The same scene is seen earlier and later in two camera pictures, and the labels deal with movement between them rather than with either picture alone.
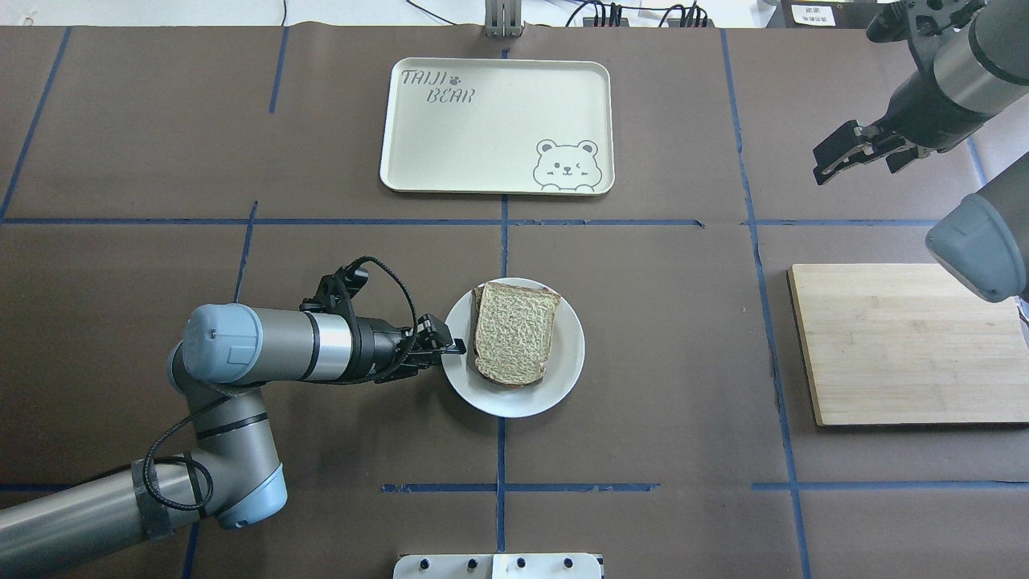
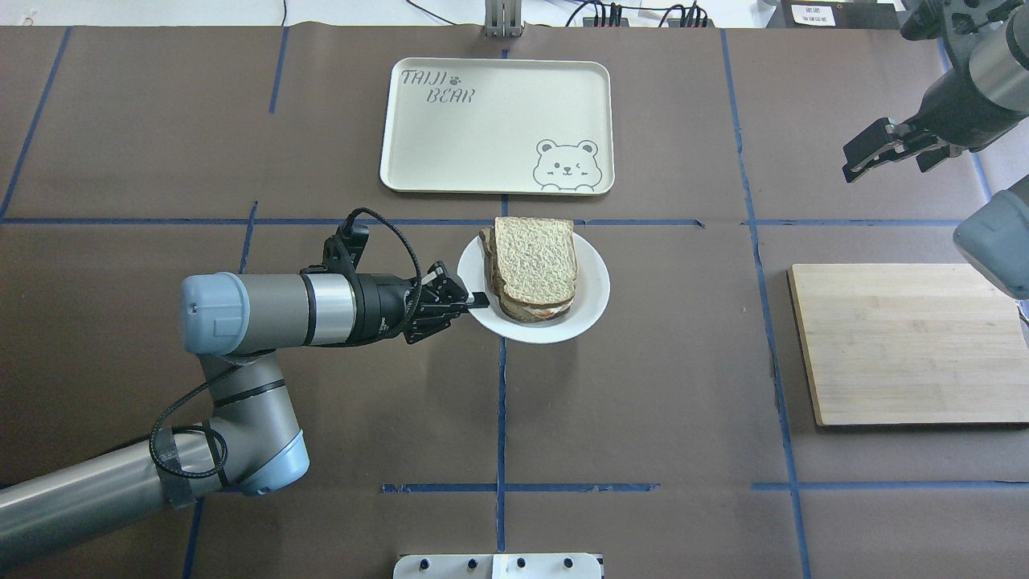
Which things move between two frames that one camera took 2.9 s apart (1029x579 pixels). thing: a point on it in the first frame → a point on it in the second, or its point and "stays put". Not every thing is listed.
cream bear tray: x=499 y=126 stays put
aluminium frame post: x=503 y=18 stays put
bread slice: x=514 y=332 → x=537 y=259
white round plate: x=564 y=363 → x=592 y=286
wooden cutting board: x=908 y=344 stays put
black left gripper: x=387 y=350 → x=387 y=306
